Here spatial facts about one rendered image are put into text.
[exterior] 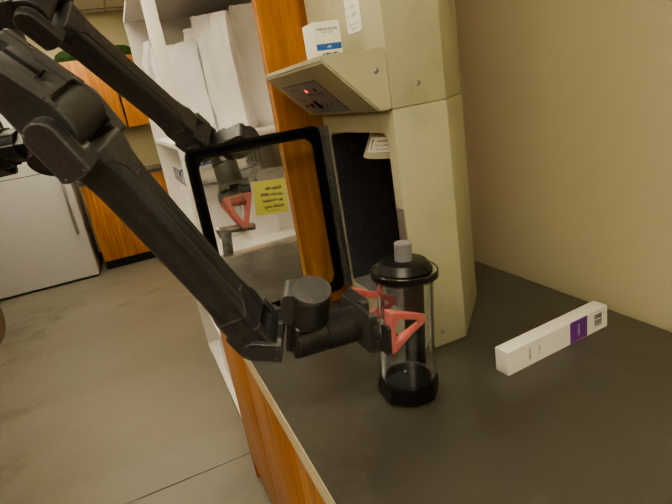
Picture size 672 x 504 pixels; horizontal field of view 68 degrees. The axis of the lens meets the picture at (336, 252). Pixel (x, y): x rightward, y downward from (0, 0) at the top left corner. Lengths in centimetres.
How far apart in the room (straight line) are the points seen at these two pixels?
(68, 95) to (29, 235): 520
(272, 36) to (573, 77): 64
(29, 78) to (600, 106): 95
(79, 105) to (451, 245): 67
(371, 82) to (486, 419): 57
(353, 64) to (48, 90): 45
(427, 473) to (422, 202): 45
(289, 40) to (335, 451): 86
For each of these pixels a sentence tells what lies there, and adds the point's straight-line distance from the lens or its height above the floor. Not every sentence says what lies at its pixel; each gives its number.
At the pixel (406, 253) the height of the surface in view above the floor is 120.
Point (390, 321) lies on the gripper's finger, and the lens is 74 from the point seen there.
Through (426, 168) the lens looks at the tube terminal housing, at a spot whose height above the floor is 130.
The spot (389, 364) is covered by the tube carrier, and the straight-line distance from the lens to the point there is 84.
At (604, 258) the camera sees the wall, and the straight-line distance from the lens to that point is 119.
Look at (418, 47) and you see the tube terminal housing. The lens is 91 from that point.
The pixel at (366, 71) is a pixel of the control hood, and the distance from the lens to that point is 86.
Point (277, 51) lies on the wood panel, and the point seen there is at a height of 156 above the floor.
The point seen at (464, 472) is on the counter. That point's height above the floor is 94.
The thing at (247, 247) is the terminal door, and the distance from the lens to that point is 112.
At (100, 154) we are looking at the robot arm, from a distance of 60.
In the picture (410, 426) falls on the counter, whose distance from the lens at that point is 84.
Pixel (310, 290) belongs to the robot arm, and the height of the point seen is 120.
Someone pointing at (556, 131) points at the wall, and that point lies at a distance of 121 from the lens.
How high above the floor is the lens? 145
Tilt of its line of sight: 18 degrees down
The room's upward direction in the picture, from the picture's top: 9 degrees counter-clockwise
